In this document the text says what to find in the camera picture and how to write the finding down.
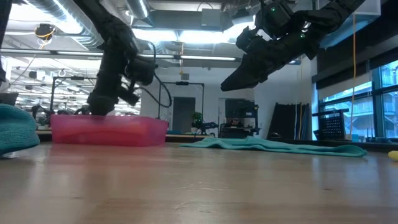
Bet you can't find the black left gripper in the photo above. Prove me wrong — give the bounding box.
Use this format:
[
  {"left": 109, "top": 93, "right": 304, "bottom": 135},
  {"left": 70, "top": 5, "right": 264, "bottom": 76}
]
[{"left": 86, "top": 43, "right": 139, "bottom": 117}]

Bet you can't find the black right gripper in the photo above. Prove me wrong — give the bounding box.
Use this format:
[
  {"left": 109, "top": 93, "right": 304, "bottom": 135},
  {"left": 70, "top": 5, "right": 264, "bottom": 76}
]
[{"left": 220, "top": 21, "right": 318, "bottom": 93}]

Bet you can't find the teal microfiber towel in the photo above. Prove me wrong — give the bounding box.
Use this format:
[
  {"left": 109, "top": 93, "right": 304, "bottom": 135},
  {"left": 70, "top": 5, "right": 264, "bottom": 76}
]
[
  {"left": 0, "top": 103, "right": 40, "bottom": 156},
  {"left": 179, "top": 136, "right": 368, "bottom": 158}
]

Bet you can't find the pink plastic basket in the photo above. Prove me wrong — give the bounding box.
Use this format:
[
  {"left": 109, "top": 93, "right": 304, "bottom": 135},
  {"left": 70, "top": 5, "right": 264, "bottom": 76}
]
[{"left": 50, "top": 114, "right": 169, "bottom": 147}]

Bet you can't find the black background cabinet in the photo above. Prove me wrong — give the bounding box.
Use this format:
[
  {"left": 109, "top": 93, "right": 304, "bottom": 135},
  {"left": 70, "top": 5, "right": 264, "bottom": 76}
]
[{"left": 224, "top": 98, "right": 261, "bottom": 138}]

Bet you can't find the long ceiling light fixture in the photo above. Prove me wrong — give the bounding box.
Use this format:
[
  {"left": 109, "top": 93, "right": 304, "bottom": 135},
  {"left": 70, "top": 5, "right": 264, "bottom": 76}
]
[
  {"left": 0, "top": 48, "right": 105, "bottom": 58},
  {"left": 138, "top": 54, "right": 240, "bottom": 62}
]

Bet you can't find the black hanging curtain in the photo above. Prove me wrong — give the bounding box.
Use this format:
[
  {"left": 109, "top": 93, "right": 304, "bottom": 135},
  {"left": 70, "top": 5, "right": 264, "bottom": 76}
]
[{"left": 269, "top": 102, "right": 313, "bottom": 141}]

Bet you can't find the dark background monitor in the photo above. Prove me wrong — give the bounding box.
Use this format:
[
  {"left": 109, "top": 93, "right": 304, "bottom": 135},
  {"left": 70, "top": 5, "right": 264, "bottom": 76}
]
[{"left": 0, "top": 92, "right": 19, "bottom": 105}]

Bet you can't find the black mesh cart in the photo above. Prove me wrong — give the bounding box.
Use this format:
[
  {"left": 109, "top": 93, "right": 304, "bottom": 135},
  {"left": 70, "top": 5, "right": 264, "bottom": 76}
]
[{"left": 312, "top": 108, "right": 349, "bottom": 141}]

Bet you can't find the black background workstation frame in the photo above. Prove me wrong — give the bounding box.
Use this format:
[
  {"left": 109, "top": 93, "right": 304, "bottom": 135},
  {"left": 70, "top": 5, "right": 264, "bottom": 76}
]
[
  {"left": 49, "top": 76, "right": 101, "bottom": 118},
  {"left": 158, "top": 81, "right": 205, "bottom": 125}
]

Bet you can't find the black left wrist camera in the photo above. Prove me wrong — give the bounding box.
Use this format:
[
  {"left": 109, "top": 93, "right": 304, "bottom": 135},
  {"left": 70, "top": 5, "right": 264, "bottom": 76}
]
[{"left": 126, "top": 55, "right": 158, "bottom": 86}]

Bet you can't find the yellow ceiling cord reel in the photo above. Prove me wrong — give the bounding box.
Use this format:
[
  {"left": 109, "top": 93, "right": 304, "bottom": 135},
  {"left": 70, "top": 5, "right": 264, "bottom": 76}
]
[{"left": 34, "top": 23, "right": 57, "bottom": 41}]

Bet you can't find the yellow hanging cord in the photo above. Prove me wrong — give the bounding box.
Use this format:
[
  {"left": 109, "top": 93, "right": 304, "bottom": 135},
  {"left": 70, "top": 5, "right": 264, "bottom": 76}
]
[{"left": 351, "top": 14, "right": 357, "bottom": 136}]

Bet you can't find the black window frame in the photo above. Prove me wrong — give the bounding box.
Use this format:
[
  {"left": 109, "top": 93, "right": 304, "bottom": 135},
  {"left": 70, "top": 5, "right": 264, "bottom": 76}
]
[{"left": 312, "top": 46, "right": 398, "bottom": 147}]

